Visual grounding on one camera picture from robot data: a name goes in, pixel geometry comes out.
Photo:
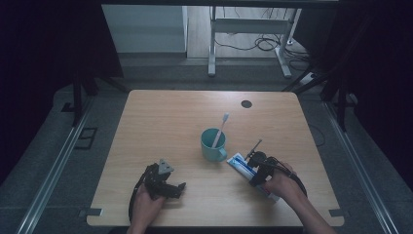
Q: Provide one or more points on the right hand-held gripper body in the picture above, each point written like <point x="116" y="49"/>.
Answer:
<point x="261" y="161"/>

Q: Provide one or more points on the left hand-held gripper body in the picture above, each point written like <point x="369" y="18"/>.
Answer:
<point x="159" y="180"/>

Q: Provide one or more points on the white and blue toothpaste tube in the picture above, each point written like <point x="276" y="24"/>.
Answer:
<point x="242" y="164"/>

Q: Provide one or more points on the teal cup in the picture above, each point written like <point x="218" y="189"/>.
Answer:
<point x="209" y="154"/>

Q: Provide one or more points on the white toothbrush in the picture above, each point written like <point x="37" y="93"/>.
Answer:
<point x="221" y="127"/>

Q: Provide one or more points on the person's right hand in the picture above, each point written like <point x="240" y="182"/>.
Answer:
<point x="281" y="185"/>

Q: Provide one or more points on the person's left hand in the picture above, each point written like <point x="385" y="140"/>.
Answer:
<point x="146" y="208"/>

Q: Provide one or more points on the black round table grommet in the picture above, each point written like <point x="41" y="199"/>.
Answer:
<point x="246" y="104"/>

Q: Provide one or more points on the black metal stand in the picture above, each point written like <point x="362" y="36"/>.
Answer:
<point x="341" y="97"/>
<point x="77" y="97"/>

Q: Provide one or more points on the white cabinet panel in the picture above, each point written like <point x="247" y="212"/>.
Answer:
<point x="144" y="29"/>

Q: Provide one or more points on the metal floor rail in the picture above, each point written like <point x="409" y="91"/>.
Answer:
<point x="357" y="169"/>
<point x="55" y="172"/>

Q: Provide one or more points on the white desk frame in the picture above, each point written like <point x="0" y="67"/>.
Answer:
<point x="250" y="26"/>

